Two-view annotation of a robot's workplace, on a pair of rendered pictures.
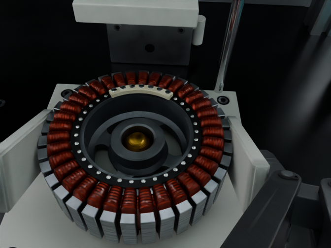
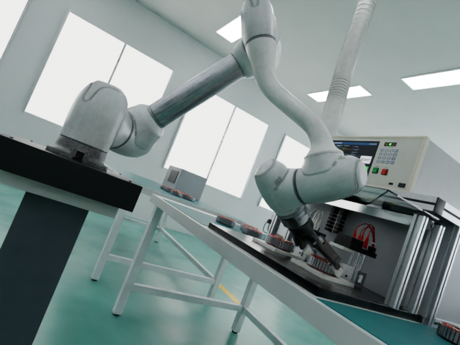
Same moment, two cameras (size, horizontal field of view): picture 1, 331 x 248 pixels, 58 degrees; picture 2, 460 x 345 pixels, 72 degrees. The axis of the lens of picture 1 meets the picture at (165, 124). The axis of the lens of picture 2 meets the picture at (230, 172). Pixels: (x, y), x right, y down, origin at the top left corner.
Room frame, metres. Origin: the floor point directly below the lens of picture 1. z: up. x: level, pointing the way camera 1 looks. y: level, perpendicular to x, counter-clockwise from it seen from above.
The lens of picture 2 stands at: (-0.73, -0.73, 0.89)
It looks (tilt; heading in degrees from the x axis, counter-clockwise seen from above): 5 degrees up; 62
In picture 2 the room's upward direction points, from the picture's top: 21 degrees clockwise
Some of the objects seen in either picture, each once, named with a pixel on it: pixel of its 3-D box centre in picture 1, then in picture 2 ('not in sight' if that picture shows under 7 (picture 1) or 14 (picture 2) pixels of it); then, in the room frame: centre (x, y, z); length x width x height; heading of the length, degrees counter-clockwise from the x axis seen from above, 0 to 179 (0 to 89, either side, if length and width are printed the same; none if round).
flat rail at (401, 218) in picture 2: not in sight; (338, 202); (0.21, 0.14, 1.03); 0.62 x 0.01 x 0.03; 91
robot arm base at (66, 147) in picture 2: not in sight; (80, 152); (-0.67, 0.41, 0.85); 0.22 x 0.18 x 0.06; 88
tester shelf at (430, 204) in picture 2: not in sight; (378, 205); (0.43, 0.14, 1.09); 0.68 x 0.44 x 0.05; 91
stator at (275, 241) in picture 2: not in sight; (279, 242); (0.11, 0.26, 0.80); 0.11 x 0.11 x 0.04
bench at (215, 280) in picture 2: not in sight; (148, 220); (0.28, 2.51, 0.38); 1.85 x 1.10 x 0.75; 91
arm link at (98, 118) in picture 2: not in sight; (99, 115); (-0.66, 0.44, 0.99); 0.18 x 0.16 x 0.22; 47
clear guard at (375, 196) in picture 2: not in sight; (370, 203); (0.12, -0.07, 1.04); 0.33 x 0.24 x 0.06; 1
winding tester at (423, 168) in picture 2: not in sight; (390, 177); (0.43, 0.13, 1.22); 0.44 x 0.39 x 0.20; 91
